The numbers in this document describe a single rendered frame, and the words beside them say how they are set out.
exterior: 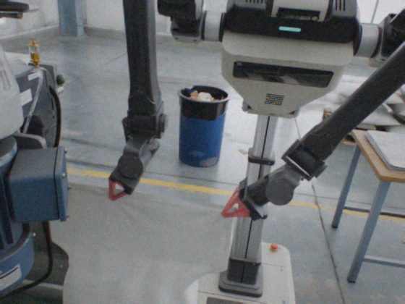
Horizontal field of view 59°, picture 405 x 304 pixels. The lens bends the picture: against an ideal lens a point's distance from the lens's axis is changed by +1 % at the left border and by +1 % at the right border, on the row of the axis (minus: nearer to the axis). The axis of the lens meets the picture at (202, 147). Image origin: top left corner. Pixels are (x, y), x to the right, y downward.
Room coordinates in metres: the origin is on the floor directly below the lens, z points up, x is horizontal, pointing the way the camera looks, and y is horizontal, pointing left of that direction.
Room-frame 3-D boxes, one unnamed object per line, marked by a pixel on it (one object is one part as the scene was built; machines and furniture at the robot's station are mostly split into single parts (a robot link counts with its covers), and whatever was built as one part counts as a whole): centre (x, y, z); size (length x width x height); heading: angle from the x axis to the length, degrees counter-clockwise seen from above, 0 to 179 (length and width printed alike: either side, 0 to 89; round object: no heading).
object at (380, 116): (3.83, -1.76, 0.33); 0.66 x 0.43 x 0.13; 84
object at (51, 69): (0.98, 0.46, 1.29); 0.08 x 0.05 x 0.09; 84
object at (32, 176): (0.48, 0.25, 1.25); 0.10 x 0.08 x 0.12; 19
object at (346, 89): (3.87, -1.76, 0.57); 0.66 x 0.42 x 0.13; 76
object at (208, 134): (3.05, 0.02, 0.32); 0.51 x 0.48 x 0.65; 174
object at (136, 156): (0.71, 0.14, 1.24); 0.11 x 0.09 x 0.12; 173
